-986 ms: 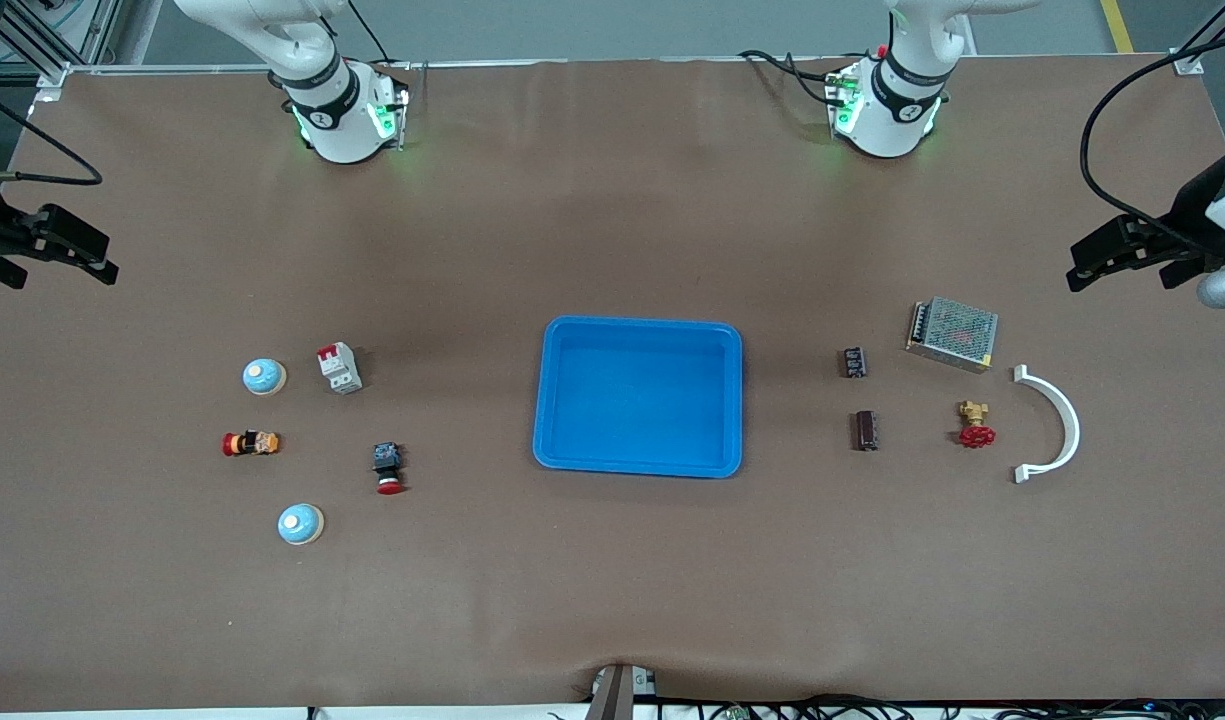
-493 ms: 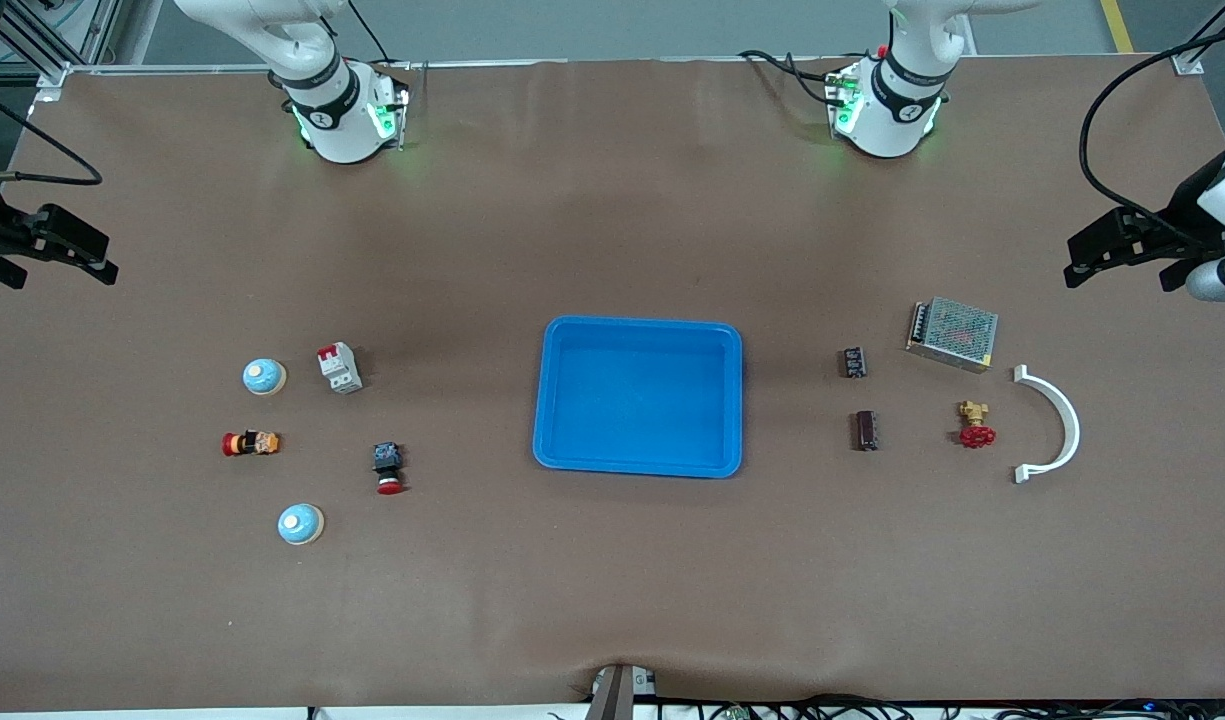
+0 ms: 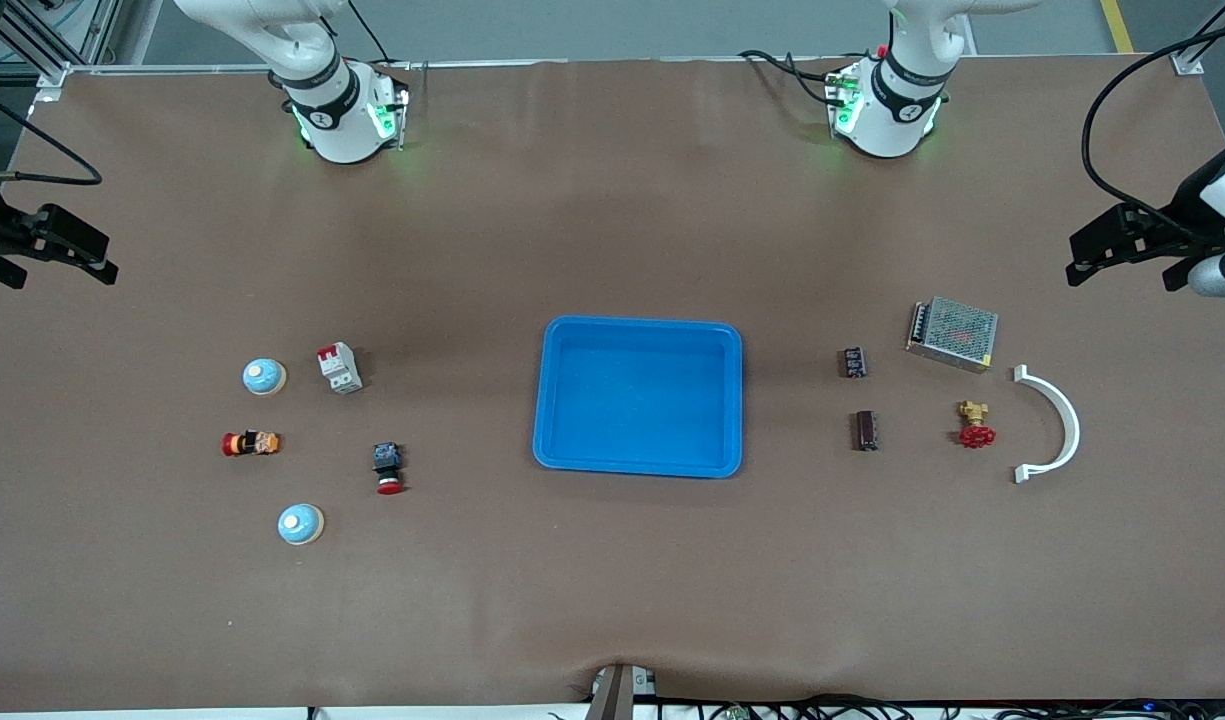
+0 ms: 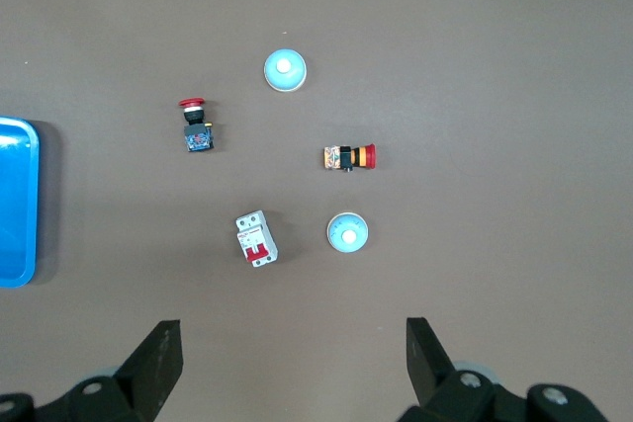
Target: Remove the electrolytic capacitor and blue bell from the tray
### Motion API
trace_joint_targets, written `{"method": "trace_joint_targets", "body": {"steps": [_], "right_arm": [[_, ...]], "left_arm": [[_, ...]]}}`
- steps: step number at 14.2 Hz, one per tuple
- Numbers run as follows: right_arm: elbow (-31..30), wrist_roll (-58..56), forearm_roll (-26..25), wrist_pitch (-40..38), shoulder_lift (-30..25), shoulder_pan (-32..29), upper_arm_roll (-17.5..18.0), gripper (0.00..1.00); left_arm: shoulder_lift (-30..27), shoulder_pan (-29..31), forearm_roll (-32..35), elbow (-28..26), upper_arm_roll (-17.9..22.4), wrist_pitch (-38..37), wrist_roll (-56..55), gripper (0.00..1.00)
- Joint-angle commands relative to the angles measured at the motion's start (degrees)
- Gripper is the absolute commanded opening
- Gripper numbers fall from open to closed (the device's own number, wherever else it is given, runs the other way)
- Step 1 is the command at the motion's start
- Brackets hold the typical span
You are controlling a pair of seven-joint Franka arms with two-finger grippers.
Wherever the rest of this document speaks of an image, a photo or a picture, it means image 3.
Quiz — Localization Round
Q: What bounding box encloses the red emergency stop button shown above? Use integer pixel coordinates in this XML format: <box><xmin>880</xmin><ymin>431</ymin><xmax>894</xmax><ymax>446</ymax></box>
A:
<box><xmin>372</xmin><ymin>442</ymin><xmax>407</xmax><ymax>496</ymax></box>

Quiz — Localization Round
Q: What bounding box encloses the white curved pipe clamp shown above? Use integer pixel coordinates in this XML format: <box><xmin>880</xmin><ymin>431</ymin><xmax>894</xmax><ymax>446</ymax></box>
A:
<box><xmin>1012</xmin><ymin>364</ymin><xmax>1081</xmax><ymax>485</ymax></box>

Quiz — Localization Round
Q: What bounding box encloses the blue plastic tray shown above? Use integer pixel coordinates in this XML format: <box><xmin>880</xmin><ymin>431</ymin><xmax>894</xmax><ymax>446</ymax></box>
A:
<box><xmin>532</xmin><ymin>316</ymin><xmax>745</xmax><ymax>479</ymax></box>

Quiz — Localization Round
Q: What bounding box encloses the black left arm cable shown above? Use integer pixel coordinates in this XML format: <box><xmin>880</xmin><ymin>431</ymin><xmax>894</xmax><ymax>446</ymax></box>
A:
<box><xmin>1082</xmin><ymin>22</ymin><xmax>1225</xmax><ymax>241</ymax></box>

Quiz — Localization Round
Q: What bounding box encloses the white red circuit breaker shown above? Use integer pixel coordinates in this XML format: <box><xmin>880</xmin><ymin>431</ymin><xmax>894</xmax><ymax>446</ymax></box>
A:
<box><xmin>317</xmin><ymin>342</ymin><xmax>364</xmax><ymax>394</ymax></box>

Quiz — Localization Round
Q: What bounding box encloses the metal mesh power supply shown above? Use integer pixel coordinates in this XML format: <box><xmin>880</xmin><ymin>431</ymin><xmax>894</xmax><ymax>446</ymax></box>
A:
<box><xmin>905</xmin><ymin>296</ymin><xmax>1000</xmax><ymax>374</ymax></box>

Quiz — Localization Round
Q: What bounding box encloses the brass valve red handwheel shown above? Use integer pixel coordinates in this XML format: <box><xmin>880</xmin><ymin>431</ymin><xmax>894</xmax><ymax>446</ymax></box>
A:
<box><xmin>955</xmin><ymin>400</ymin><xmax>997</xmax><ymax>449</ymax></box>

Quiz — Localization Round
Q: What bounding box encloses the blue service bell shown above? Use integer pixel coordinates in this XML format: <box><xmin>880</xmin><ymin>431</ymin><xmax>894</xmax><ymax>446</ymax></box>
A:
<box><xmin>277</xmin><ymin>503</ymin><xmax>325</xmax><ymax>546</ymax></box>
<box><xmin>242</xmin><ymin>358</ymin><xmax>288</xmax><ymax>397</ymax></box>

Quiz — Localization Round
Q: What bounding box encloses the brown table cover sheet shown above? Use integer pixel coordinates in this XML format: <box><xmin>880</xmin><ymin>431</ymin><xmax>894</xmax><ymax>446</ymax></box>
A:
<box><xmin>0</xmin><ymin>55</ymin><xmax>1225</xmax><ymax>713</ymax></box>

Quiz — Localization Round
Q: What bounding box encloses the grey metal bracket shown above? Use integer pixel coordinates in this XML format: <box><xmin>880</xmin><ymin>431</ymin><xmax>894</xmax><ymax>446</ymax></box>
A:
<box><xmin>584</xmin><ymin>662</ymin><xmax>659</xmax><ymax>720</ymax></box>

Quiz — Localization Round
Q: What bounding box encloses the aluminium frame post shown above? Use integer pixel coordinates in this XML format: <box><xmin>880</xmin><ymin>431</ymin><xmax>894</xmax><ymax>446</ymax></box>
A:
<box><xmin>0</xmin><ymin>0</ymin><xmax>123</xmax><ymax>91</ymax></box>
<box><xmin>1170</xmin><ymin>0</ymin><xmax>1225</xmax><ymax>77</ymax></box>

